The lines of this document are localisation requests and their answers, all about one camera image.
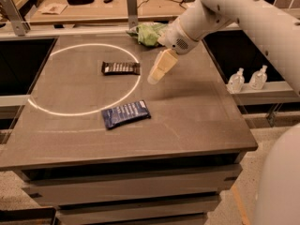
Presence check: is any lower grey drawer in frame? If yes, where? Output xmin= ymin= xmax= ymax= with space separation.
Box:
xmin=57 ymin=194 xmax=219 ymax=225

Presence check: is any paper packet on desk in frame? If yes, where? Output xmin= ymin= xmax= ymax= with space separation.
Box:
xmin=40 ymin=3 xmax=67 ymax=15

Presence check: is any grey metal bracket left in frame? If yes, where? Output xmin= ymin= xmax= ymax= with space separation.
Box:
xmin=0 ymin=0 xmax=30 ymax=36

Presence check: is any black oblong object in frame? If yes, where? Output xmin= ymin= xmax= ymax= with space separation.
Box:
xmin=67 ymin=0 xmax=95 ymax=6

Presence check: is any grey metal bracket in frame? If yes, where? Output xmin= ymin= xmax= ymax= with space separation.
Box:
xmin=0 ymin=0 xmax=30 ymax=36
xmin=127 ymin=0 xmax=138 ymax=28

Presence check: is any blueberry rxbar blue wrapper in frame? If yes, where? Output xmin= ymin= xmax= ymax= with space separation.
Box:
xmin=101 ymin=100 xmax=151 ymax=129

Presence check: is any green chip bag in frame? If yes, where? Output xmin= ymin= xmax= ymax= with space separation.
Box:
xmin=127 ymin=22 xmax=168 ymax=47

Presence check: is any small black device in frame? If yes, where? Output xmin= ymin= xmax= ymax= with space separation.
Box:
xmin=103 ymin=0 xmax=113 ymax=4

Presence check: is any grey drawer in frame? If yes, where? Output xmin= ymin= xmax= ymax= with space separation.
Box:
xmin=23 ymin=164 xmax=242 ymax=206
xmin=57 ymin=194 xmax=219 ymax=225

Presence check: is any upper grey drawer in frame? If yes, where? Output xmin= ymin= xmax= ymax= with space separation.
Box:
xmin=23 ymin=164 xmax=242 ymax=206

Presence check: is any grey metal bracket middle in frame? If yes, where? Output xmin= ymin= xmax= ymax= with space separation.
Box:
xmin=127 ymin=0 xmax=138 ymax=28

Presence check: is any chocolate rxbar dark wrapper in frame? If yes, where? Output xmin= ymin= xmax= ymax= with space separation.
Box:
xmin=101 ymin=62 xmax=140 ymax=75

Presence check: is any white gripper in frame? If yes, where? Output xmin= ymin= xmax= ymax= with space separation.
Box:
xmin=147 ymin=18 xmax=198 ymax=84

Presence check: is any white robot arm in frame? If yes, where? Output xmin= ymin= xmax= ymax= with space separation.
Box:
xmin=148 ymin=0 xmax=300 ymax=225

